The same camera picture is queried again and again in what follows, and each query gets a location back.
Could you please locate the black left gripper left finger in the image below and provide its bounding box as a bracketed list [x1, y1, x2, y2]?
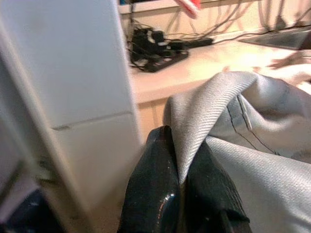
[120, 125, 181, 233]

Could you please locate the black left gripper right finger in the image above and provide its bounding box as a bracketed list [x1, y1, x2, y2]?
[181, 139, 252, 233]

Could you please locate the light grey denim garment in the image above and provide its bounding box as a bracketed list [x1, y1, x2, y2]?
[164, 71, 311, 233]

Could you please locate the dark blue garment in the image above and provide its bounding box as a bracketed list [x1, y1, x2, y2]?
[0, 188, 59, 233]

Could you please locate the black power strip with plugs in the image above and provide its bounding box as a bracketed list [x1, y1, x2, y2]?
[130, 27, 190, 73]

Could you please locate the dark flat floor mat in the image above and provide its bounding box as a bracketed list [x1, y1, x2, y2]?
[239, 25, 311, 51]

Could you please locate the red white striped cloth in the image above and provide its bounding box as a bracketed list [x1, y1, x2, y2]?
[175, 0, 202, 19]

